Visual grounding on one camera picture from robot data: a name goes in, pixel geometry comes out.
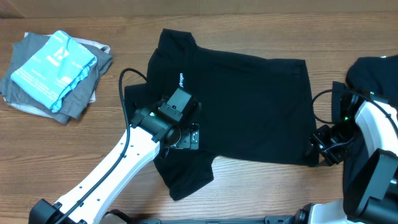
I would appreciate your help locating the pile of black clothes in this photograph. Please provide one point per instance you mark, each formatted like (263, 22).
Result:
(376, 74)

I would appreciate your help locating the black polo shirt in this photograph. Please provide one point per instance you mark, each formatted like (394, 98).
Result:
(252, 108)

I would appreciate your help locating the folded dark grey shirt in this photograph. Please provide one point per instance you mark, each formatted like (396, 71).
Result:
(82, 90)

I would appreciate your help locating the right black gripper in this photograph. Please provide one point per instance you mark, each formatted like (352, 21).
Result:
(334, 157)

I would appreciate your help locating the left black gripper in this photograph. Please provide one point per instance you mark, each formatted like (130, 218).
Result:
(189, 137)

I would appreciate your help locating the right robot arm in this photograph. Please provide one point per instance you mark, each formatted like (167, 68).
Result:
(371, 197)

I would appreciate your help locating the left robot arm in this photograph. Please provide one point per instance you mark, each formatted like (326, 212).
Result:
(153, 131)

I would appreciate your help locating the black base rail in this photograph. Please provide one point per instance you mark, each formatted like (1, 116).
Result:
(118, 217)

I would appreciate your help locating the folded light blue shirt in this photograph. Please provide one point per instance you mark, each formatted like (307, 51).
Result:
(54, 70)

